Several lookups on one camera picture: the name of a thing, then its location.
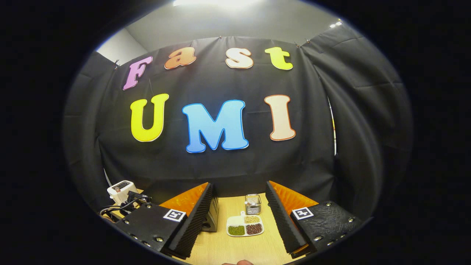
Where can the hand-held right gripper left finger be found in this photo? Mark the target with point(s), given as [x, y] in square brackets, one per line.
[195, 224]

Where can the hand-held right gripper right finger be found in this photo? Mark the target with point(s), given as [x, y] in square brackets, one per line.
[283, 224]

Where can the black electric oven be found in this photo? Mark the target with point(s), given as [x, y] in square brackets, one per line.
[211, 215]

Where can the white toaster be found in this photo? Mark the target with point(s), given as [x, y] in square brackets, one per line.
[119, 189]

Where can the dark red beans pile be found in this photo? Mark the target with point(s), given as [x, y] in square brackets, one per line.
[254, 229]

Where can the yellow soybeans pile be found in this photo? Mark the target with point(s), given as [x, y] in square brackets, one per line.
[252, 219]

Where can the white divided dish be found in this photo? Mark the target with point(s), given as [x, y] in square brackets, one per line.
[233, 221]

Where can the green mung beans pile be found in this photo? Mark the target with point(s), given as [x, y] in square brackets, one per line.
[236, 230]

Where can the small ceiling light panel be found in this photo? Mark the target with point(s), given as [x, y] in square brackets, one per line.
[335, 24]

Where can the large ceiling light panel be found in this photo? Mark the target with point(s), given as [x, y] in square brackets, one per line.
[217, 3]

